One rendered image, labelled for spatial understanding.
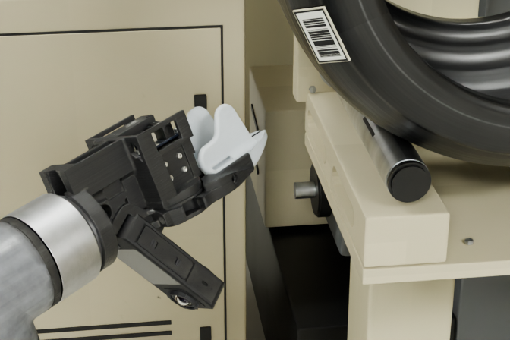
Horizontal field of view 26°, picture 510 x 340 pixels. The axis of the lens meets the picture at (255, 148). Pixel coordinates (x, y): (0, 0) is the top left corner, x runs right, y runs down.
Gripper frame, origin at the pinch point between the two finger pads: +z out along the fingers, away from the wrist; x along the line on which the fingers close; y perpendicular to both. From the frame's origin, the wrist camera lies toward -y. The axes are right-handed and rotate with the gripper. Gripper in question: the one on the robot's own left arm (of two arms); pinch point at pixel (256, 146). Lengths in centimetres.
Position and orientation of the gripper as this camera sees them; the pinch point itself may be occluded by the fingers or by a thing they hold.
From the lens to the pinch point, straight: 96.9
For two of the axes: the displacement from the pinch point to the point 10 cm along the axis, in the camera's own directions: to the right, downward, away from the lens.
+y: -3.4, -9.0, -2.6
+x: -6.7, 0.3, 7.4
